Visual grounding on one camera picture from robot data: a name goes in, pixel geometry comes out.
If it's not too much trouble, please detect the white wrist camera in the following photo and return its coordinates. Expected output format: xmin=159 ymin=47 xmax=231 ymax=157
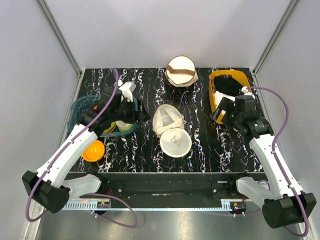
xmin=118 ymin=81 xmax=136 ymax=102
xmin=240 ymin=86 xmax=255 ymax=98

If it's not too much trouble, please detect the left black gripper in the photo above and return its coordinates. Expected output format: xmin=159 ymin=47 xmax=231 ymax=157
xmin=110 ymin=97 xmax=152 ymax=125

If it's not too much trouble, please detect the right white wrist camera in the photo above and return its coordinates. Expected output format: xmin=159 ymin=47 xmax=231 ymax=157
xmin=240 ymin=86 xmax=255 ymax=98

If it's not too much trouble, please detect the white beige bra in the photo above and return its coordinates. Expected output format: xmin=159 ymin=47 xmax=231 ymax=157
xmin=213 ymin=91 xmax=235 ymax=108

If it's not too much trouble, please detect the black bra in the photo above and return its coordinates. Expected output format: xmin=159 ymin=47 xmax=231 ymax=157
xmin=213 ymin=74 xmax=243 ymax=97

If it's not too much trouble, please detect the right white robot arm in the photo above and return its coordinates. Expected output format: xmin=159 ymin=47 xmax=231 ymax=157
xmin=212 ymin=95 xmax=317 ymax=229

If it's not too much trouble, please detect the yellow orange bowl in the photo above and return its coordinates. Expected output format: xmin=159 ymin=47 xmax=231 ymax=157
xmin=82 ymin=140 xmax=105 ymax=163

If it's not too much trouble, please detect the yellow plastic basket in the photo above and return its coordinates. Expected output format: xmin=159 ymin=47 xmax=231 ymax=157
xmin=209 ymin=69 xmax=256 ymax=125

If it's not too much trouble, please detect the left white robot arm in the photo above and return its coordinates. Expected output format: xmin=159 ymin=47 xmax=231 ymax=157
xmin=22 ymin=82 xmax=150 ymax=214

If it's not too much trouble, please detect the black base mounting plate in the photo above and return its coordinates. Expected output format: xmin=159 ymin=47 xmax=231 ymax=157
xmin=66 ymin=171 xmax=258 ymax=207

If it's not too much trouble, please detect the white mesh laundry bag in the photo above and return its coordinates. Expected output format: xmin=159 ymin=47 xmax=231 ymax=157
xmin=152 ymin=104 xmax=192 ymax=158

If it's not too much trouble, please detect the cream white cup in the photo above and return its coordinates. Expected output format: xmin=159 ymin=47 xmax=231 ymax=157
xmin=115 ymin=120 xmax=133 ymax=132

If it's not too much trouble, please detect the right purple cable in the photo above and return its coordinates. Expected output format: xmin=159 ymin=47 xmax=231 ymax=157
xmin=243 ymin=86 xmax=310 ymax=238

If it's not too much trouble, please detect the teal transparent plastic bin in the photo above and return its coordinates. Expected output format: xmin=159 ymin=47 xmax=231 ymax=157
xmin=67 ymin=95 xmax=138 ymax=138

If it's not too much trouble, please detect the beige folded laundry bag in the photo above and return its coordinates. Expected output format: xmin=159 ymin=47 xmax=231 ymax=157
xmin=164 ymin=55 xmax=199 ymax=88

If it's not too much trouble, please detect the purple cable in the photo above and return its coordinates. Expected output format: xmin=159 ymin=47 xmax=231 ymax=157
xmin=243 ymin=86 xmax=310 ymax=238
xmin=25 ymin=68 xmax=138 ymax=228

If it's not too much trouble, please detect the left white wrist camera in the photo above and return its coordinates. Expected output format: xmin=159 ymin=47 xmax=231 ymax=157
xmin=118 ymin=81 xmax=136 ymax=102

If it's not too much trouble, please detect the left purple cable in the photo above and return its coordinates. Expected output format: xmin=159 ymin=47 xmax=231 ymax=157
xmin=25 ymin=68 xmax=138 ymax=228

